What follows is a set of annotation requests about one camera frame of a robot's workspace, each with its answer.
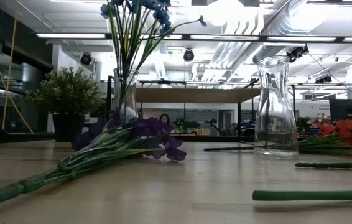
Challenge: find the blue artificial flower bunch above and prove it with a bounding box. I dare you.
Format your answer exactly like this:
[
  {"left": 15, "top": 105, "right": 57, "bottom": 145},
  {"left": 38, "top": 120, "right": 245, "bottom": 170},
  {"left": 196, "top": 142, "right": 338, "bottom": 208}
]
[{"left": 100, "top": 0, "right": 208, "bottom": 119}]

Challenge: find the purple artificial flower bunch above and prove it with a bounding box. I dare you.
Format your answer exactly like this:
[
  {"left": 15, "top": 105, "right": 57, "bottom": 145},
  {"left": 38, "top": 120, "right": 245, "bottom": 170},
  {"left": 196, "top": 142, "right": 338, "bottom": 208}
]
[{"left": 0, "top": 108, "right": 188, "bottom": 212}]

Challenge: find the dark red artificial tulip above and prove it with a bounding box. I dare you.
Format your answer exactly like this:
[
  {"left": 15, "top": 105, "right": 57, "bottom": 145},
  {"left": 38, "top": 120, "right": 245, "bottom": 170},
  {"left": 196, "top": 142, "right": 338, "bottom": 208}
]
[{"left": 252, "top": 189, "right": 352, "bottom": 202}]

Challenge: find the red artificial flower bunch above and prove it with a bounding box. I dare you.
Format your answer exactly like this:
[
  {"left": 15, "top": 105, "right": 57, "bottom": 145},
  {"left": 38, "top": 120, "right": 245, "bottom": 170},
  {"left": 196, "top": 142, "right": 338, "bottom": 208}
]
[{"left": 203, "top": 119, "right": 352, "bottom": 156}]

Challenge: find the wooden shelf with black legs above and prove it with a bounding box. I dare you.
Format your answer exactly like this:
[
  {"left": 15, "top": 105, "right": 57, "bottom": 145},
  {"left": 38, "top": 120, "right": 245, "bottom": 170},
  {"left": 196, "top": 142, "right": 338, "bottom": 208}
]
[{"left": 106, "top": 75, "right": 298, "bottom": 142}]

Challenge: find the person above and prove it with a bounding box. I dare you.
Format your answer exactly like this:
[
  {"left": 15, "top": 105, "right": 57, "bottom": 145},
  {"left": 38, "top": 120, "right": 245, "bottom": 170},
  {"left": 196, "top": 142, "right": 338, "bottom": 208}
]
[{"left": 159, "top": 113, "right": 172, "bottom": 126}]

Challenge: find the clear glass vase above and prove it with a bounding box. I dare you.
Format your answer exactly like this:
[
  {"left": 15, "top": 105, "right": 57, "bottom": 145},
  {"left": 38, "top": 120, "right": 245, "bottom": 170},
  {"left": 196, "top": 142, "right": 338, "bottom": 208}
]
[
  {"left": 253, "top": 55, "right": 300, "bottom": 159},
  {"left": 106, "top": 67, "right": 140, "bottom": 125}
]

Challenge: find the potted green plant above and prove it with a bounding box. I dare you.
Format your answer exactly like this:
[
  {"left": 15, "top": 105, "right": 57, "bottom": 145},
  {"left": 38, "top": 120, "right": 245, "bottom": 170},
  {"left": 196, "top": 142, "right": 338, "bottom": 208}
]
[{"left": 25, "top": 66, "right": 105, "bottom": 143}]

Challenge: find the long linear ceiling light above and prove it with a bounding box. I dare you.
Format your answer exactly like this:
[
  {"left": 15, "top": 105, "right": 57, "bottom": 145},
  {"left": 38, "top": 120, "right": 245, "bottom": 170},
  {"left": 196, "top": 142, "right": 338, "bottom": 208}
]
[{"left": 35, "top": 32, "right": 352, "bottom": 44}]

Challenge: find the black track spotlight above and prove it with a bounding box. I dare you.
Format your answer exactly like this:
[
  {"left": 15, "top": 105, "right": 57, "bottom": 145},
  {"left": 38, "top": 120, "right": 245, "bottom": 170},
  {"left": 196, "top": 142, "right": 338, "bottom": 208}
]
[
  {"left": 286, "top": 45, "right": 310, "bottom": 63},
  {"left": 315, "top": 74, "right": 333, "bottom": 84}
]

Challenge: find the red flower stem middle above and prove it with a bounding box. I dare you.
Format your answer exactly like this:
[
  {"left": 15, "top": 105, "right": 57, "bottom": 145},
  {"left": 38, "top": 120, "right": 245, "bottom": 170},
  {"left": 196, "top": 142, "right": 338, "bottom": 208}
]
[{"left": 294, "top": 161, "right": 352, "bottom": 169}]

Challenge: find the black computer monitor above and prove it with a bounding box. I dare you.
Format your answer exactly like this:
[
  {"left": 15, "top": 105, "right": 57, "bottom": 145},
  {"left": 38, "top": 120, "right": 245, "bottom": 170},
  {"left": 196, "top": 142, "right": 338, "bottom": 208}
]
[{"left": 329, "top": 98, "right": 352, "bottom": 122}]

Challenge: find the silver ventilation duct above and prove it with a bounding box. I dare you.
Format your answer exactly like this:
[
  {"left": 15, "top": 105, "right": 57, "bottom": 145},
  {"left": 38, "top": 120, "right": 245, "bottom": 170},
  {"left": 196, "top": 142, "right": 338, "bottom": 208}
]
[{"left": 253, "top": 0, "right": 323, "bottom": 63}]

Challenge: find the yellow cable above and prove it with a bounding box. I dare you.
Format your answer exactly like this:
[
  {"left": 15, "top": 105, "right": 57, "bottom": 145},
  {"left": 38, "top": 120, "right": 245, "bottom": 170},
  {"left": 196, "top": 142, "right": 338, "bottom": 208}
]
[{"left": 0, "top": 0, "right": 34, "bottom": 134}]

